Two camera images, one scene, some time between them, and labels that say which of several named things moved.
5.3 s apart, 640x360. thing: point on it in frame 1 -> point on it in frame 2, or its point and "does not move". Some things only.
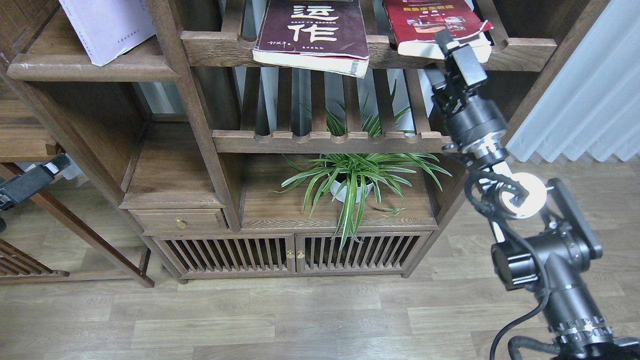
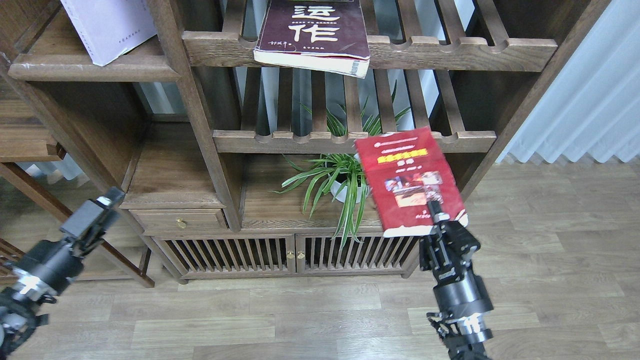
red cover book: [412, 24] -> [404, 170]
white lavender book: [107, 28] does not move
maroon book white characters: [324, 35] does not move
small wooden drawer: [158, 221] does not move
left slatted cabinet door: [209, 255] does not move
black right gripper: [479, 128] -> [463, 301]
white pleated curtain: [593, 104] does not move
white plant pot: [335, 186] does not move
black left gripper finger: [24, 184] -> [43, 267]
